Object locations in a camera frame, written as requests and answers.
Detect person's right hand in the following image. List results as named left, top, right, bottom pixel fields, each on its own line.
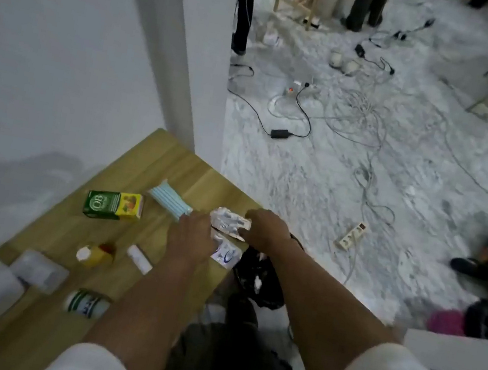
left=238, top=206, right=300, bottom=259

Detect person's left hand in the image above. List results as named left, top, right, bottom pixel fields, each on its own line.
left=161, top=205, right=226, bottom=277

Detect silver blister pack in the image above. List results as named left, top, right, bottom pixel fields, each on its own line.
left=206, top=205, right=255, bottom=244

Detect blue face mask pack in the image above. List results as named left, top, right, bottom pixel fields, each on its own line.
left=144, top=176, right=200, bottom=224

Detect white bandage roll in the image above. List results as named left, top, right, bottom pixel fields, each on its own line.
left=123, top=243, right=156, bottom=277

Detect green yellow medicine carton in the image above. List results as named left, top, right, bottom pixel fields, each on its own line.
left=82, top=185, right=146, bottom=225

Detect yellow bottle white cap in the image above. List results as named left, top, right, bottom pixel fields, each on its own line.
left=74, top=241, right=115, bottom=271

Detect white bottle green label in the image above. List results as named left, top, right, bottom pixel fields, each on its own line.
left=61, top=287, right=114, bottom=323

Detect clear plastic packet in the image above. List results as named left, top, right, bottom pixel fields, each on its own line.
left=5, top=245, right=73, bottom=298

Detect person's right forearm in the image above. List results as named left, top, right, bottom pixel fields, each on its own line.
left=243, top=232, right=415, bottom=370

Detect person's left forearm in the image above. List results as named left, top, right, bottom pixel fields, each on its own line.
left=78, top=240, right=232, bottom=370

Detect person's black trousers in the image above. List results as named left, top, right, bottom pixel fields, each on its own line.
left=162, top=283, right=336, bottom=370

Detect person's white left sleeve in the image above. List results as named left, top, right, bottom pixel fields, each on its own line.
left=40, top=335, right=151, bottom=370

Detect black patterned bag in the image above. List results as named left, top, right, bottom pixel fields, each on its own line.
left=226, top=226, right=310, bottom=316

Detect wooden table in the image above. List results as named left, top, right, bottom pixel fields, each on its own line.
left=0, top=101, right=279, bottom=370

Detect pink slipper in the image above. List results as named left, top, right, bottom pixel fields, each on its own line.
left=426, top=306, right=468, bottom=339

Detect white power strip red switch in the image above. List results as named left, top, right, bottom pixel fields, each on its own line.
left=282, top=77, right=313, bottom=101

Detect white cable bundle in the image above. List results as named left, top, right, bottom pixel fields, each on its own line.
left=312, top=79, right=427, bottom=156

